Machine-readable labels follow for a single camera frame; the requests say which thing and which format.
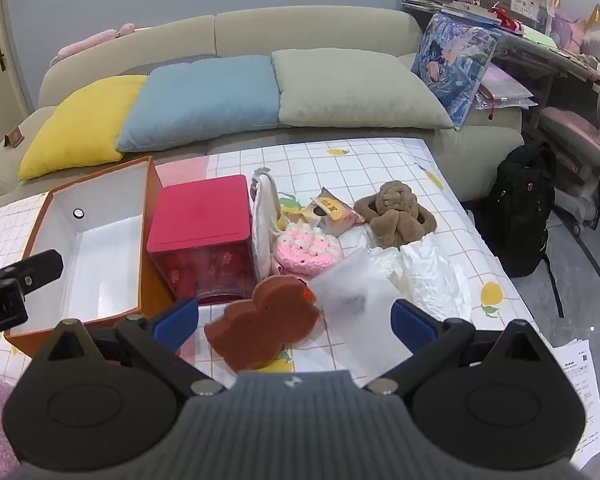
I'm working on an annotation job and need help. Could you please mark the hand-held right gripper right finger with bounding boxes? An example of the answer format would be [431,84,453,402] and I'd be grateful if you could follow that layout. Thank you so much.
[367,299,554,396]

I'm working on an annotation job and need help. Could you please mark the pink snack packet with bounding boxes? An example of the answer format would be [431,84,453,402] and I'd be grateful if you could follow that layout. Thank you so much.
[300,187,366,236]

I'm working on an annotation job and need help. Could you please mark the pink plastic folders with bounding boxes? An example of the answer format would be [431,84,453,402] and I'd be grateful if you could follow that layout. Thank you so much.
[477,62,538,111]

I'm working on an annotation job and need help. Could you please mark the brown duck-shaped sponge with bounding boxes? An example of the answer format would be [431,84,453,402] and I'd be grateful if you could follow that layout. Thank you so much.
[203,275,323,373]

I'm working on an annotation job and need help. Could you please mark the blue printed pillow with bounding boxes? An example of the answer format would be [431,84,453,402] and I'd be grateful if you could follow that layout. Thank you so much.
[411,12,503,132]

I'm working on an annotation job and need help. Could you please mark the printed paper sheets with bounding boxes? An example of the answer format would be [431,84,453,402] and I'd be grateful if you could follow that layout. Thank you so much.
[550,337,600,471]

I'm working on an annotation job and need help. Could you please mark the yellow pillow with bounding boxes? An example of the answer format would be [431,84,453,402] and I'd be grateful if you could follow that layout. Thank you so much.
[17,75,148,182]

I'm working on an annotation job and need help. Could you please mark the white plastic bag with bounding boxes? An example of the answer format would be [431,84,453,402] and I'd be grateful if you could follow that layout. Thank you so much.
[365,240,473,321]

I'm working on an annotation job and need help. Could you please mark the pink desk chair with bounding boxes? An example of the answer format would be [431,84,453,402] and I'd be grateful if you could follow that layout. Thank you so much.
[537,67,600,236]

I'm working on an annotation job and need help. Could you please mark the long pink plush toy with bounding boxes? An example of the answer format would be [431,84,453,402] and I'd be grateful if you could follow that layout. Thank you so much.
[50,23,136,66]

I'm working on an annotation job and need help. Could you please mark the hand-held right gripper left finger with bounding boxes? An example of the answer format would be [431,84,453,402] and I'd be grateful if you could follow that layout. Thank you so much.
[45,298,226,397]

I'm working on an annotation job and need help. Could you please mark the white knitted pouch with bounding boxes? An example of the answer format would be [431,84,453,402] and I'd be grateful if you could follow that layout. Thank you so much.
[251,167,286,281]

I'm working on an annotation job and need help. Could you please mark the lemon print checked tablecloth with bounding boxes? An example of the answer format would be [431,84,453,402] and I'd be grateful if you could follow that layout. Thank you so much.
[0,135,538,378]

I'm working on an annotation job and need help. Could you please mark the cluttered study desk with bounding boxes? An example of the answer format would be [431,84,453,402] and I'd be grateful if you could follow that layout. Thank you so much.
[490,20,600,128]

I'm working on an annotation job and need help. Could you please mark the brown plush toy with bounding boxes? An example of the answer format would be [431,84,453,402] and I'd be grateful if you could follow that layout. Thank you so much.
[353,180,438,250]

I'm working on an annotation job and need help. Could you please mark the red lidded box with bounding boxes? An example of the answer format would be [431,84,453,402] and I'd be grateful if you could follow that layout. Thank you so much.
[146,175,258,306]

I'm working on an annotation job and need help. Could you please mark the orange cardboard box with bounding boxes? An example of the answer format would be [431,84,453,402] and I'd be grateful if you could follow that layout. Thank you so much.
[4,156,201,358]

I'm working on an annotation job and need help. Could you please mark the grey-green pillow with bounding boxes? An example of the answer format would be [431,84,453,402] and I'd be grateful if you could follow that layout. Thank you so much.
[271,48,455,131]

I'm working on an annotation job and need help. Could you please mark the light blue pillow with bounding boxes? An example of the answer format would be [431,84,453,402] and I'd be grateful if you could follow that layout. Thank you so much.
[116,55,283,153]

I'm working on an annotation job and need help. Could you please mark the beige fabric sofa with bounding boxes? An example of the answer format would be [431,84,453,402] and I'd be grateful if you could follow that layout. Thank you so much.
[0,7,526,221]

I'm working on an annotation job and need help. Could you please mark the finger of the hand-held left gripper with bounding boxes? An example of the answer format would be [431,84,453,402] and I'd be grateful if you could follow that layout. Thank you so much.
[0,249,64,292]

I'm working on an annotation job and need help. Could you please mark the pink crochet toy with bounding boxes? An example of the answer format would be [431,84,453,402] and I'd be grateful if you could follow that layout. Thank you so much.
[274,224,342,276]

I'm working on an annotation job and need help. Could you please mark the black backpack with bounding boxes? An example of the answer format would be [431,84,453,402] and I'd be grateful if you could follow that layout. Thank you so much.
[482,140,566,318]

